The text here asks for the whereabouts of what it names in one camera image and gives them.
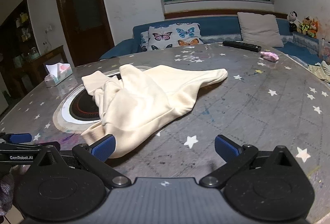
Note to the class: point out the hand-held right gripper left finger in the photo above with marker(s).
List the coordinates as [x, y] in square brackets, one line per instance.
[104, 148]

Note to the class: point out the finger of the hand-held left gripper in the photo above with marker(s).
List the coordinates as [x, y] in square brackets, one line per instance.
[50, 145]
[19, 137]

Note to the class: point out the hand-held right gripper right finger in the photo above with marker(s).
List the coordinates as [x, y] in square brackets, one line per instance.
[226, 148]

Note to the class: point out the cream sweatshirt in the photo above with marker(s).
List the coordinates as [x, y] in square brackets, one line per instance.
[144, 100]

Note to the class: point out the person's left forearm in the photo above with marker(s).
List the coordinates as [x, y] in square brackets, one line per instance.
[5, 193]

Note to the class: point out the round built-in cooktop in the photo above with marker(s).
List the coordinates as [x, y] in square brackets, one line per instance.
[82, 108]

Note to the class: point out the grey star print tablecloth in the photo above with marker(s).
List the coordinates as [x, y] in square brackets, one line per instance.
[257, 110]

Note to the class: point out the tissue box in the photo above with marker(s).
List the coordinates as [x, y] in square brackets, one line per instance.
[58, 78]

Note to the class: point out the wooden side cabinet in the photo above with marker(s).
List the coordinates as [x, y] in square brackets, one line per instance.
[38, 66]

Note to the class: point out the pale green jar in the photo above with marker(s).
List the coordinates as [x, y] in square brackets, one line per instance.
[34, 54]

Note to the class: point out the shelf with bottles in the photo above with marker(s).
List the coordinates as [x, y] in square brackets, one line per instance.
[18, 41]

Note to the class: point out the pink crumpled wrapper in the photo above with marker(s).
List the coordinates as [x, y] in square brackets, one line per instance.
[269, 56]

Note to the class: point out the black remote control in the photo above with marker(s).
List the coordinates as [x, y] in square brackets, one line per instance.
[242, 45]

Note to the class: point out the butterfly print pillow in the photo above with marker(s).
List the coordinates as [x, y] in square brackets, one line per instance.
[143, 41]
[175, 36]

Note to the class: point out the pale green cloth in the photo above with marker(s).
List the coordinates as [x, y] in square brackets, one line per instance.
[321, 72]

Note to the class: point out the grey pillow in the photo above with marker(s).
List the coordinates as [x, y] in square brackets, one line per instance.
[259, 29]

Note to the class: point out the blue sofa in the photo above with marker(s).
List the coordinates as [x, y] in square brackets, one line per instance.
[219, 24]

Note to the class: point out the dark wooden door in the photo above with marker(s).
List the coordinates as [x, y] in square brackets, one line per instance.
[82, 12]

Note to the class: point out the clear plastic container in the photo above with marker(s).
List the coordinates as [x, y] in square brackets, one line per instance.
[324, 50]

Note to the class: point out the panda plush toy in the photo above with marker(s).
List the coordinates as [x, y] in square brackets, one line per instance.
[293, 20]

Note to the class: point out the yellow-green plush toy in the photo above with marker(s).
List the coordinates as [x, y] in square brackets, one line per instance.
[305, 27]

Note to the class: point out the orange fox plush toy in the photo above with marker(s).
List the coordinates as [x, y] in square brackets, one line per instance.
[314, 29]

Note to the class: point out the wall socket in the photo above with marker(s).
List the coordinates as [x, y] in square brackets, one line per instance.
[48, 29]

